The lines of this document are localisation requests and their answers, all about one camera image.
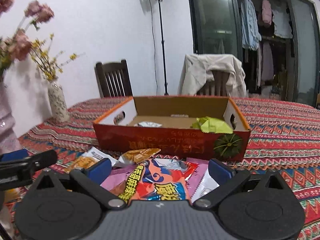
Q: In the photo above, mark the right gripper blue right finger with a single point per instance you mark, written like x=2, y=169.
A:
x=220, y=172

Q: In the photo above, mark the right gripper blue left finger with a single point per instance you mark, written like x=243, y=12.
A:
x=99, y=171

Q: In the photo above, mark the white cracker snack packet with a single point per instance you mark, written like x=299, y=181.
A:
x=88, y=159

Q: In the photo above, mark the white cracker packet back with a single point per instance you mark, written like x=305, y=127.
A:
x=206, y=185

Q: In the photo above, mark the purple snack packet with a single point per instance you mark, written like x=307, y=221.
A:
x=196, y=170

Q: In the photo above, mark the orange cracker snack packet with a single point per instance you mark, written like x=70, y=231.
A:
x=137, y=156

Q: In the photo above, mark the large green snack bar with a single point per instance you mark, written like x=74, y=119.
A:
x=212, y=125

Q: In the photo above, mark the red blue spicy snack bag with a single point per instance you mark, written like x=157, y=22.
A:
x=157, y=179

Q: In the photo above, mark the pink textured vase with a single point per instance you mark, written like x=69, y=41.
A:
x=9, y=141

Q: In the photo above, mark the red orange cardboard box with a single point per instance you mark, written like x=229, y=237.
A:
x=165, y=122

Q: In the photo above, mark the patterned red tablecloth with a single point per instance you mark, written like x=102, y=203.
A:
x=284, y=136

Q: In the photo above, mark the chair under beige jacket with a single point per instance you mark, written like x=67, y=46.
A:
x=217, y=86

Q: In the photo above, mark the dark wooden chair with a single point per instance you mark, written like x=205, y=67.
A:
x=113, y=78

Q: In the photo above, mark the beige jacket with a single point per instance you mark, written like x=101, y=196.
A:
x=197, y=70

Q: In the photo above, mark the yellow blossom branches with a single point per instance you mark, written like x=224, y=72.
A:
x=49, y=65

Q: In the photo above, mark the pink dried roses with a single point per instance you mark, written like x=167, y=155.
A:
x=18, y=46

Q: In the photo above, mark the light blue hanging shirt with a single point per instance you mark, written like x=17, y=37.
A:
x=249, y=26

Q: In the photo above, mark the white hanging top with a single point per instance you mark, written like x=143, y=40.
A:
x=281, y=19

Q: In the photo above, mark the pink hanging garment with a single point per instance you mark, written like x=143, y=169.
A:
x=266, y=14

